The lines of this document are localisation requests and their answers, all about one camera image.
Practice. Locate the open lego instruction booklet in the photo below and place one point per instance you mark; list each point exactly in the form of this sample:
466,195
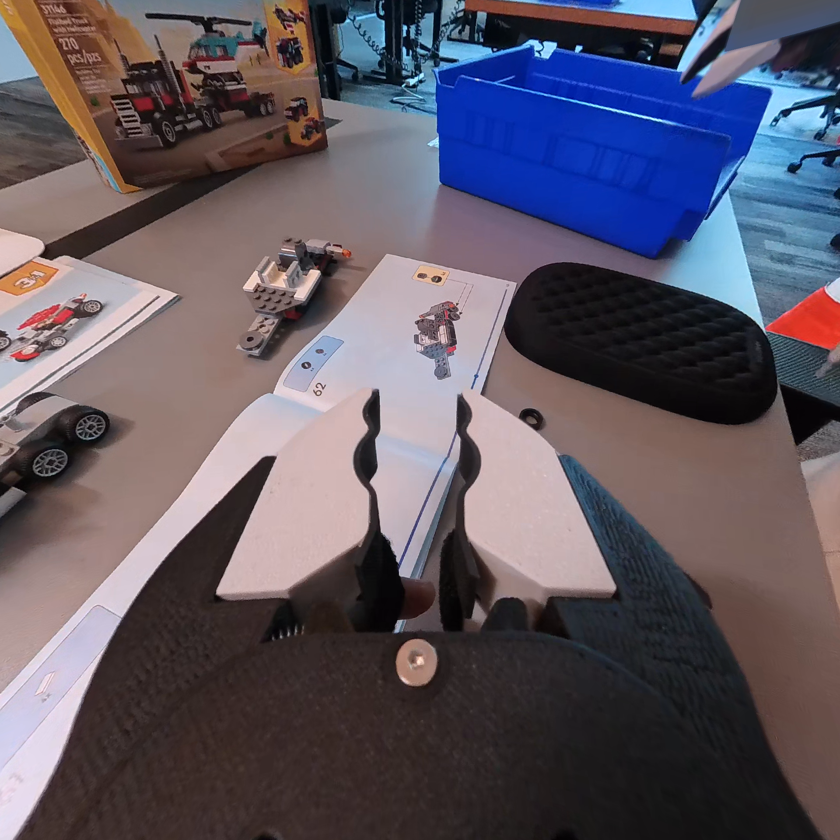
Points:
420,315

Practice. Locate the grey lego truck chassis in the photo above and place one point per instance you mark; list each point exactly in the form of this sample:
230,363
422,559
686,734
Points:
46,446

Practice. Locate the dark textured board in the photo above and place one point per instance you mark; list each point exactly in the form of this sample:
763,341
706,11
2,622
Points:
800,387

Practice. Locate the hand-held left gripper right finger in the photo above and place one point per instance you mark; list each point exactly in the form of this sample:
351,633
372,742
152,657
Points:
525,512

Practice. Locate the wooden-edged background desk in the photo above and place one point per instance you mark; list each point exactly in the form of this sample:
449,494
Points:
590,16

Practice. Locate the blue plastic bin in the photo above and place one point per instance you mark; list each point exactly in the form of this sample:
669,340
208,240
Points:
577,157

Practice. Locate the closed lego instruction booklet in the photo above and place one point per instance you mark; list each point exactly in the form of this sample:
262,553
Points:
59,321

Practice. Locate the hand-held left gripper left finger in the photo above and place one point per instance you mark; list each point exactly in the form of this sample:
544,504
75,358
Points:
308,499

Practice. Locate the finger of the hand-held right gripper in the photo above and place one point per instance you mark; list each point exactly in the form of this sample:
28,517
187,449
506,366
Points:
774,19
738,65

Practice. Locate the black textured wrist rest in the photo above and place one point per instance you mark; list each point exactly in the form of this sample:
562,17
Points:
643,341

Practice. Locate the white flat pad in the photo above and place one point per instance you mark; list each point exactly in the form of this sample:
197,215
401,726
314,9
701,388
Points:
16,249

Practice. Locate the lego set cardboard box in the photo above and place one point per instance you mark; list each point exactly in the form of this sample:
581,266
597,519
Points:
197,98

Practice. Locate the small black lego tire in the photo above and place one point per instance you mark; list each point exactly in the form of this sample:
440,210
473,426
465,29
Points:
531,418

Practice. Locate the black office chair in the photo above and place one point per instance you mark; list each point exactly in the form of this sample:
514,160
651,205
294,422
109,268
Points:
817,159
814,108

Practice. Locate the orange and white cone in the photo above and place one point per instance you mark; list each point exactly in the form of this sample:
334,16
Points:
814,315

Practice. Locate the grey lego helicopter body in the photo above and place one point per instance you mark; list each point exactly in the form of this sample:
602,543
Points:
282,289

